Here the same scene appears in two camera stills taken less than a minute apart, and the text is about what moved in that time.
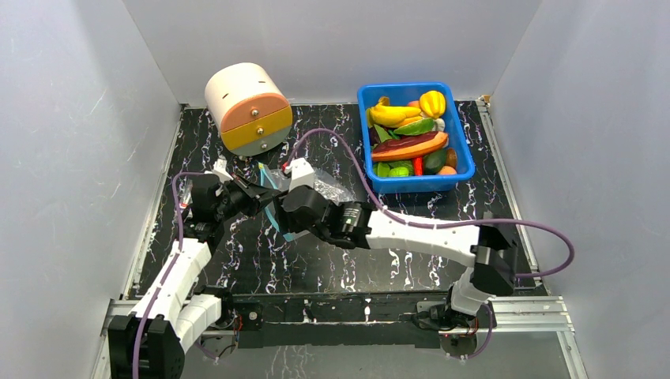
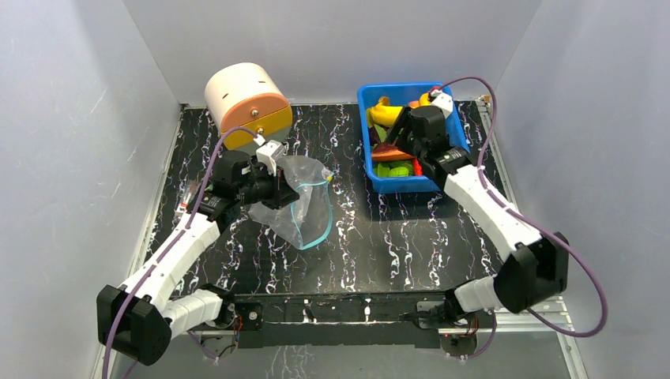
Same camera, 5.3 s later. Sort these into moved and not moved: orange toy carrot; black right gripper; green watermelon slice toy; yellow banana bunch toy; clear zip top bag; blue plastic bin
Moved: clear zip top bag; black right gripper
Not moved: yellow banana bunch toy; orange toy carrot; green watermelon slice toy; blue plastic bin
